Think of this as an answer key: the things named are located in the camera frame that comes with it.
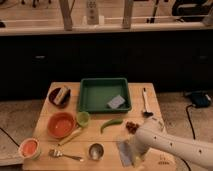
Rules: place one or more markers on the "tan sponge block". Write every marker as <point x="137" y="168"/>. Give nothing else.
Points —
<point x="61" y="94"/>

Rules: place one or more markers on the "red bowl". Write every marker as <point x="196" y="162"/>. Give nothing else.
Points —
<point x="61" y="125"/>

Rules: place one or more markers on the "dark device on floor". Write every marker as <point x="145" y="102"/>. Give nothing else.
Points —
<point x="199" y="99"/>

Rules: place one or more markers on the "bunch of red grapes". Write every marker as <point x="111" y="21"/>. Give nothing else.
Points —
<point x="132" y="127"/>

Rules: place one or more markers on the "green plastic tray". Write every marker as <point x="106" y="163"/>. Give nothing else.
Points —
<point x="96" y="93"/>

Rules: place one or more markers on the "grey towel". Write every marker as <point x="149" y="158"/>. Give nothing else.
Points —
<point x="125" y="153"/>

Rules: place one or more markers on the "green chili pepper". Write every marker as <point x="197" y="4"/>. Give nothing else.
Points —
<point x="109" y="123"/>

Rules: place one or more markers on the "grey sponge in tray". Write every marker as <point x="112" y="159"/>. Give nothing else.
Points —
<point x="116" y="102"/>

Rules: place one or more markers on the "orange cup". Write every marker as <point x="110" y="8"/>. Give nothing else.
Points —
<point x="29" y="149"/>

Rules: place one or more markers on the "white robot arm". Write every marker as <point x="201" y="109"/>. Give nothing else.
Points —
<point x="151" y="135"/>

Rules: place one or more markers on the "green measuring scoop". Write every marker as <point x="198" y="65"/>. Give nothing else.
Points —
<point x="82" y="119"/>

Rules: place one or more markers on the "pale gripper body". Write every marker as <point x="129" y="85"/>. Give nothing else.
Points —
<point x="137" y="159"/>

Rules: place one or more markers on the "small metal cup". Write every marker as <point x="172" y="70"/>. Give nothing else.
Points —
<point x="96" y="151"/>

